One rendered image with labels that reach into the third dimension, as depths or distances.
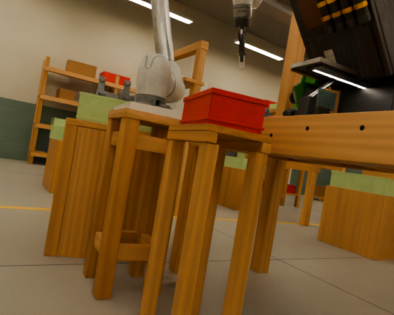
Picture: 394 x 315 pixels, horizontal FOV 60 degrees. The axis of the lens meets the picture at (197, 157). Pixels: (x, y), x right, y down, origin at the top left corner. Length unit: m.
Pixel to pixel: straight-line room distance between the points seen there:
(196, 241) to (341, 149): 0.54
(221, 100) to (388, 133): 0.49
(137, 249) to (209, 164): 0.70
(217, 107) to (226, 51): 9.17
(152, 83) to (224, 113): 0.61
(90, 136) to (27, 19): 6.59
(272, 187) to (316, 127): 1.13
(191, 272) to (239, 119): 0.52
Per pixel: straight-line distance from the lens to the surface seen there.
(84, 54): 8.55
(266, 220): 2.32
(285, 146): 1.32
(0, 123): 8.18
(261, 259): 2.37
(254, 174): 1.19
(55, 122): 7.71
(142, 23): 9.17
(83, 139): 2.05
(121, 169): 1.53
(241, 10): 1.75
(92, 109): 2.17
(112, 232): 1.58
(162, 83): 1.68
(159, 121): 1.57
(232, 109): 1.15
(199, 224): 1.11
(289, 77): 2.37
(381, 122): 1.07
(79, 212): 2.10
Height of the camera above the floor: 0.69
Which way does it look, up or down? level
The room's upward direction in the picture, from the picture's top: 9 degrees clockwise
